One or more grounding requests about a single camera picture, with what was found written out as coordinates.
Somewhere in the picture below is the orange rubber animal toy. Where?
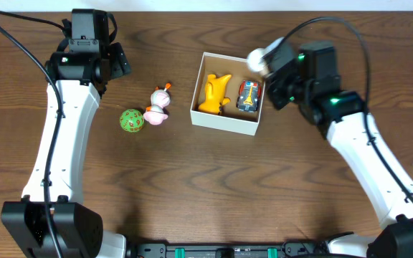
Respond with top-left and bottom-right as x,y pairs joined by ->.
198,74 -> 232,115

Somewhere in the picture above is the white pink chicken toy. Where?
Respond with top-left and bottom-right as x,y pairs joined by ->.
143,82 -> 171,125

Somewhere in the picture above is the red grey toy car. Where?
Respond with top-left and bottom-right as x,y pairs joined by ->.
236,80 -> 262,113

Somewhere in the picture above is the white wooden kendama toy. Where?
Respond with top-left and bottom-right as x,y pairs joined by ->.
247,48 -> 270,77

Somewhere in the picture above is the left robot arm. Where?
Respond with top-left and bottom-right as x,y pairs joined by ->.
1,9 -> 130,257

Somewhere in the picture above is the green number ball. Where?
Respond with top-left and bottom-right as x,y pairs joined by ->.
119,109 -> 145,133

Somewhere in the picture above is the white cardboard box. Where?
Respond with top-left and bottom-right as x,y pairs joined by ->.
190,52 -> 265,135

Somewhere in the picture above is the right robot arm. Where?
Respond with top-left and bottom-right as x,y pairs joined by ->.
248,39 -> 413,257

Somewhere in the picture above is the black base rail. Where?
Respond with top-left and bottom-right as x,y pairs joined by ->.
125,241 -> 328,258

